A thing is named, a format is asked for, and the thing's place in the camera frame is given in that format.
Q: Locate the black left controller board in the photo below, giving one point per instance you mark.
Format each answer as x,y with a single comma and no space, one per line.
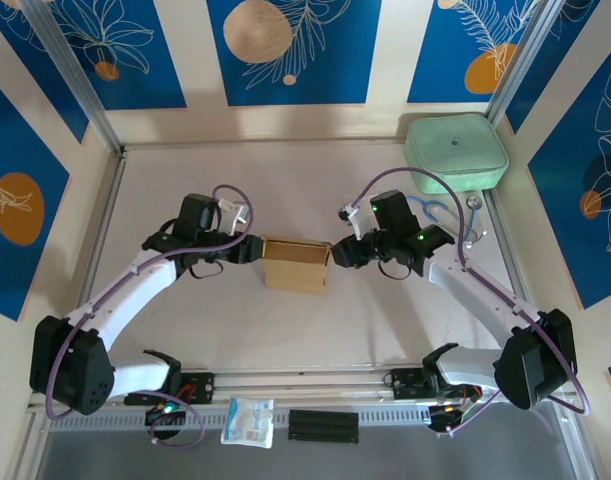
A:
165,417

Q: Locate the aluminium table side rail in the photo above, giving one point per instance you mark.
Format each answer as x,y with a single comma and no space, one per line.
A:
515,260
92,200

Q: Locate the black ribbed block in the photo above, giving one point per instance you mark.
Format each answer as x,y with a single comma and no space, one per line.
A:
324,426

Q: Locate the brown cardboard paper box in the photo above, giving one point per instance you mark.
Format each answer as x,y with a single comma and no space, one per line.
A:
295,277

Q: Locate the white blue plastic packet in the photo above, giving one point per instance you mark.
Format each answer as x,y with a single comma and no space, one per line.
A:
247,422

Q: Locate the grey metal sheet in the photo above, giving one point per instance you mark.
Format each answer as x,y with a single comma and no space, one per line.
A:
335,462

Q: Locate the black controller board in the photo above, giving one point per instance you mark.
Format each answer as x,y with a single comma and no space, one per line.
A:
442,419
165,417

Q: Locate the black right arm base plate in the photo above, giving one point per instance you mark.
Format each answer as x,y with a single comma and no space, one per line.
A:
405,382

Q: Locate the blue stethoscope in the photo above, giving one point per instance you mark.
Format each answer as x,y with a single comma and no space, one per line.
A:
473,201

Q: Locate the mint green zip case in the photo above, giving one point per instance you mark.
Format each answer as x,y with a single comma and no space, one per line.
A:
455,150

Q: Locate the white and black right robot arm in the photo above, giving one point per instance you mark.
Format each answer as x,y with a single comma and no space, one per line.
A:
475,290

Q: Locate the aluminium frame cross rail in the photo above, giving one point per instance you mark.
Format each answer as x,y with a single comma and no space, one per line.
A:
305,382

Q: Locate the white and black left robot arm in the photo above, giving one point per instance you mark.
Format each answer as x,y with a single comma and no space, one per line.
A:
135,285

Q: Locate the aluminium frame post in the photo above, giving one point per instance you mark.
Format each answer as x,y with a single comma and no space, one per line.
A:
520,60
80,80

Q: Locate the black right controller board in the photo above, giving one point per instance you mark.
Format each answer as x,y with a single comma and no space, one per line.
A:
442,419

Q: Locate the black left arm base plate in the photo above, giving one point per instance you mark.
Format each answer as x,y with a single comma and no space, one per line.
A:
200,387

